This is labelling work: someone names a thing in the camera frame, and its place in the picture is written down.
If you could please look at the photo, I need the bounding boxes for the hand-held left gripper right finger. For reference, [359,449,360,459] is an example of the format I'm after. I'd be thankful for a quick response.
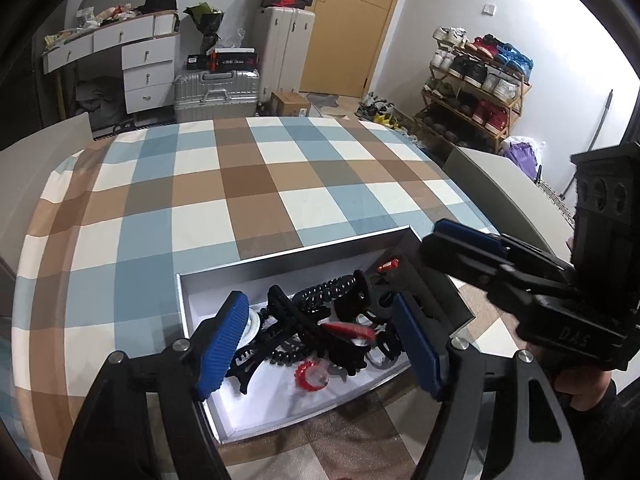
[392,292,581,480]

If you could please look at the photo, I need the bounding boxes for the purple plastic bag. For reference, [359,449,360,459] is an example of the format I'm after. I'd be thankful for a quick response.
[501,135,545,182]

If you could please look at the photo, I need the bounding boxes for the grey cardboard box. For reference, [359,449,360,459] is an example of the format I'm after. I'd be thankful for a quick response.
[175,225,476,445]

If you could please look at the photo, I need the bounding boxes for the rows of shoes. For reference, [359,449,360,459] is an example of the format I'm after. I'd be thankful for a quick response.
[416,26,534,147]

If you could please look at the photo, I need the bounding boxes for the black coil hair tie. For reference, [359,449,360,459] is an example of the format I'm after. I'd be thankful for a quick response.
[270,272,363,368]

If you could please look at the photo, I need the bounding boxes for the black toothed hair clip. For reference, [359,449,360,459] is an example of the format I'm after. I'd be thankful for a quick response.
[227,317,306,395]

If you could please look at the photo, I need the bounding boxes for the person's right forearm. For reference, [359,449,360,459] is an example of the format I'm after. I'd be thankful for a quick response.
[562,377,640,480]

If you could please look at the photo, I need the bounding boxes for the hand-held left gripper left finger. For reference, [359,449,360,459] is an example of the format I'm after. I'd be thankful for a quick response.
[57,291,250,480]

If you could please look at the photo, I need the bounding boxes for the dark wrapped bouquet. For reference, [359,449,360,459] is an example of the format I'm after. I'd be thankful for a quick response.
[183,2,226,57]

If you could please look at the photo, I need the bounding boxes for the red hair claw clear ring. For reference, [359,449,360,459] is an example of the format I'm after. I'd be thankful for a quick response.
[322,322,402,372]

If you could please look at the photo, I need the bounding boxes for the person's right hand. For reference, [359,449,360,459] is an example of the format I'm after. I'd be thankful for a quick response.
[525,344,618,410]

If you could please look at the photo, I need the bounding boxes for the white vanity desk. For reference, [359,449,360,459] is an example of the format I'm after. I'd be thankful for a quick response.
[42,10,182,114]

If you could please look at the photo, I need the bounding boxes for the wooden door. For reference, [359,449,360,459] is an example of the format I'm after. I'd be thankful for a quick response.
[299,0,412,99]

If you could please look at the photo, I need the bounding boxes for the grey cloth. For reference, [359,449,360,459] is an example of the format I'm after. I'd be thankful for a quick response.
[74,77,127,117]

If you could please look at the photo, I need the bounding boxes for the wooden shoe rack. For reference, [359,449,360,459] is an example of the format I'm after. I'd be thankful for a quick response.
[414,30,534,155]

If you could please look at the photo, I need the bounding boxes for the scattered slippers pile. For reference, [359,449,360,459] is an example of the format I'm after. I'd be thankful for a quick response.
[356,92,417,132]

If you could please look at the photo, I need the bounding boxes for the grey pole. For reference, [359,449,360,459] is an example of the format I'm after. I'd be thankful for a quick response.
[559,89,615,197]

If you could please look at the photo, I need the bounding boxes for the round red clear hair claw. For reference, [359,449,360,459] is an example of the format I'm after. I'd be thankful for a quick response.
[294,359,332,392]

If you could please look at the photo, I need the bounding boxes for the black box red print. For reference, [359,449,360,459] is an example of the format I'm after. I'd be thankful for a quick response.
[210,47,260,72]

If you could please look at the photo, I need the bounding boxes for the large black hair claw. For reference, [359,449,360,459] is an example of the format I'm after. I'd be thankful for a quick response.
[332,269,402,327]

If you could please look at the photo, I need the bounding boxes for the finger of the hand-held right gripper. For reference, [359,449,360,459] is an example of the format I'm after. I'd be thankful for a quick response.
[432,219,576,281]
[419,237,583,311]

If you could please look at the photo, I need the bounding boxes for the desk clutter pile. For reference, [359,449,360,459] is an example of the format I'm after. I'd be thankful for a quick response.
[44,3,147,50]

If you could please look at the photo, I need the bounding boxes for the silver suitcase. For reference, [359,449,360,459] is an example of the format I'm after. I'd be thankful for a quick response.
[173,67,262,124]

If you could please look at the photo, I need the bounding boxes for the black wavy hair clip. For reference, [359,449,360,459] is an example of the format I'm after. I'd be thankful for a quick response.
[267,285,373,378]

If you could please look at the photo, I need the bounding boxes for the checked tablecloth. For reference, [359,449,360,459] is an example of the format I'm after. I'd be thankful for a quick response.
[12,116,501,480]

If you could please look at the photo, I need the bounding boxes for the white suitcase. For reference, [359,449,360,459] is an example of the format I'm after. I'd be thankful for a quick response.
[254,6,317,107]

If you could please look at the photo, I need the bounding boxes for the small brown cardboard box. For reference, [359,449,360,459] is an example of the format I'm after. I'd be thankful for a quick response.
[270,91,312,119]

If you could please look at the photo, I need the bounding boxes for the white round disc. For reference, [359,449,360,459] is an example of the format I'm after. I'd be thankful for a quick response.
[235,307,262,349]

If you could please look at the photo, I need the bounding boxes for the grey chair back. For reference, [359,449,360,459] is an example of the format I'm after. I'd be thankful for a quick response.
[444,146,577,263]
[0,112,94,266]

